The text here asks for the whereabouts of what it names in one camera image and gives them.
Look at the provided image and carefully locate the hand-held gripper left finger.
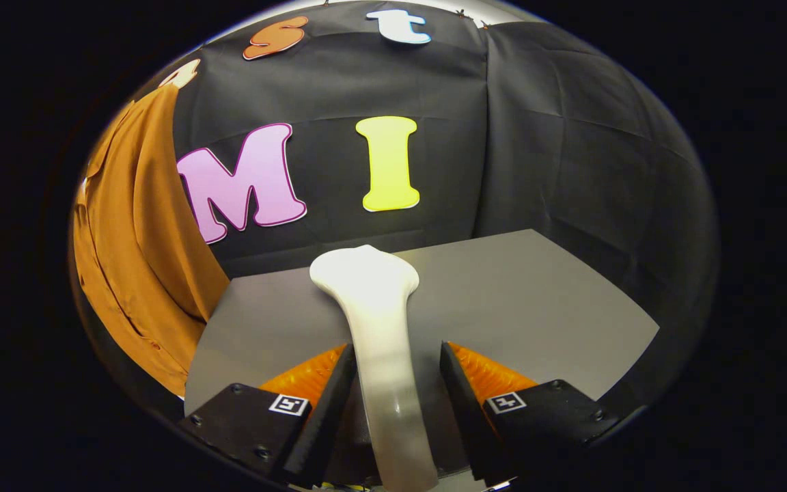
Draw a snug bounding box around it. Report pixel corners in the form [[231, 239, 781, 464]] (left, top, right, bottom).
[[178, 343, 357, 489]]

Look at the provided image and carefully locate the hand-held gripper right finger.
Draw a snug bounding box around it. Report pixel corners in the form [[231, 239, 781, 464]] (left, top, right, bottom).
[[440, 341, 630, 487]]

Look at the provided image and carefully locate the brown button-up shirt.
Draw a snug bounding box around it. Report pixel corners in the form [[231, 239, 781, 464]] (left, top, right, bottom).
[[69, 85, 230, 398]]

